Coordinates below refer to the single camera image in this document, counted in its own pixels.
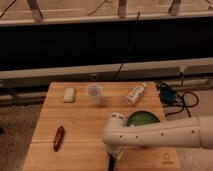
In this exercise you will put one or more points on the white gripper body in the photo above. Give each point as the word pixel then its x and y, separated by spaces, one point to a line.
pixel 115 151

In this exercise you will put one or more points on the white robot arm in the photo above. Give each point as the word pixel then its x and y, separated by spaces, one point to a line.
pixel 194 132

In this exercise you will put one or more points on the green bowl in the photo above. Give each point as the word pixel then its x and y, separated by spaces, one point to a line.
pixel 141 118

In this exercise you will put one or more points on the red brown snack bar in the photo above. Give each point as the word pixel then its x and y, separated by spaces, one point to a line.
pixel 58 138

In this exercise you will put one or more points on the white plastic bottle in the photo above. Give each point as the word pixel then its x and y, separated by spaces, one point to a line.
pixel 135 93

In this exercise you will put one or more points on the clear plastic cup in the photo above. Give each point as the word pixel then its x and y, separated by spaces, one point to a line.
pixel 94 92

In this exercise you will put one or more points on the blue power adapter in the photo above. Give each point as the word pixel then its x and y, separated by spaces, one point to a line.
pixel 167 95

